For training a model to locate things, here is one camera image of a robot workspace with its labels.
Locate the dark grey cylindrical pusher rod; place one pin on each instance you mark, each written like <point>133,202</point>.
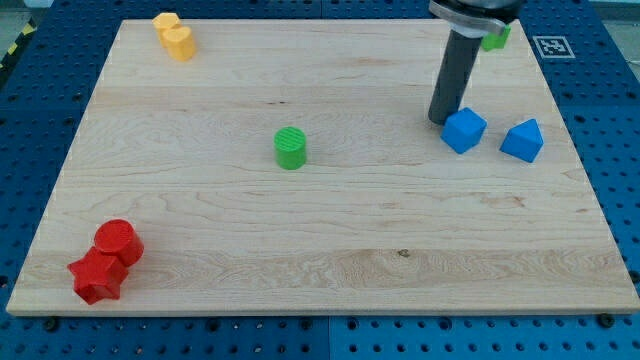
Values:
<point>456,67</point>

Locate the green cylinder block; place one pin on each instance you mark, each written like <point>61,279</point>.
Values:
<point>290,148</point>

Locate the yellow pentagon block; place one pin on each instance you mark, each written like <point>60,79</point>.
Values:
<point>163,22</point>

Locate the green block behind rod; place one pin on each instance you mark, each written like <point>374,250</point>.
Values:
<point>492,41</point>

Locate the blue triangular prism block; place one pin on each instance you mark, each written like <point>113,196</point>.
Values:
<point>523,141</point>

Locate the red cylinder block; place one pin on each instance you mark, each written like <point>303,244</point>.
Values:
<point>117,237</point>

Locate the white fiducial marker tag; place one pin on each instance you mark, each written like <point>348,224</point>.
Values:
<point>553,47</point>

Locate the silver tool flange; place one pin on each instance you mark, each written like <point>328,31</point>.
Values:
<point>477,17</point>

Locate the red star block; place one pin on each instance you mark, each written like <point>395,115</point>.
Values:
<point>98,276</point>

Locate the yellow heart block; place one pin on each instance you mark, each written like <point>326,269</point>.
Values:
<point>180,43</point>

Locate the blue cube block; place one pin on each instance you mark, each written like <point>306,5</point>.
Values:
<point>463,130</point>

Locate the light wooden board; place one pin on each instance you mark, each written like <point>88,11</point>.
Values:
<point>384,217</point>

